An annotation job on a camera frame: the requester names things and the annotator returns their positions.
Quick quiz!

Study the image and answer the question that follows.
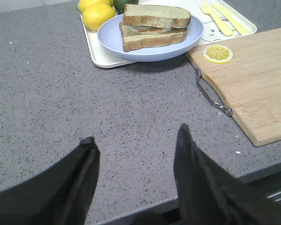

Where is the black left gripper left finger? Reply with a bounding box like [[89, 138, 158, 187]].
[[0, 137, 100, 225]]

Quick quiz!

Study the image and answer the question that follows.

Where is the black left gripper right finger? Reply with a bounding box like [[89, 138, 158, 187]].
[[174, 123, 281, 225]]

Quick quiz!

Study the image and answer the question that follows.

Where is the light blue round plate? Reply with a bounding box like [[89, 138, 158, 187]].
[[97, 15, 204, 62]]

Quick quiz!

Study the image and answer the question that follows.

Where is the bread slice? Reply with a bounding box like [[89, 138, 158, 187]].
[[119, 22, 187, 52], [122, 4, 191, 29]]

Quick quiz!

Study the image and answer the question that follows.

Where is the wooden cutting board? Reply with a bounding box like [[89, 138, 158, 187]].
[[186, 28, 281, 147]]

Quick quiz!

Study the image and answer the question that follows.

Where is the lemon slice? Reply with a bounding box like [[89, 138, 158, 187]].
[[202, 45, 233, 64]]

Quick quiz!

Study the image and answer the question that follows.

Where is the yellow plastic knife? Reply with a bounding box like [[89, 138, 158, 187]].
[[212, 4, 251, 35]]

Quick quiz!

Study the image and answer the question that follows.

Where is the fried egg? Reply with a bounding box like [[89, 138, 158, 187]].
[[128, 26, 172, 34]]

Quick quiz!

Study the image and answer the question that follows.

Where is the front yellow lemon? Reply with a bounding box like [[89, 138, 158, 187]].
[[82, 2, 116, 30]]

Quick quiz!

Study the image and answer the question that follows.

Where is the yellow lemon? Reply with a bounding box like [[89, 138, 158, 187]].
[[77, 0, 113, 14], [82, 2, 116, 30]]

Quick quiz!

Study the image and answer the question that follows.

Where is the yellow plastic fork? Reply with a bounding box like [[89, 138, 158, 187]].
[[200, 2, 233, 37]]

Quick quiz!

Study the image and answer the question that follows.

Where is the rear yellow lemon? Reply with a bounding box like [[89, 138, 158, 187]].
[[77, 0, 113, 14]]

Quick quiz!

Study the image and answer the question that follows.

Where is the green lime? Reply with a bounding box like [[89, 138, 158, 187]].
[[113, 0, 139, 15]]

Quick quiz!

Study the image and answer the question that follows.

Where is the metal cutting board handle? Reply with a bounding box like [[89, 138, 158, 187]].
[[195, 68, 233, 117]]

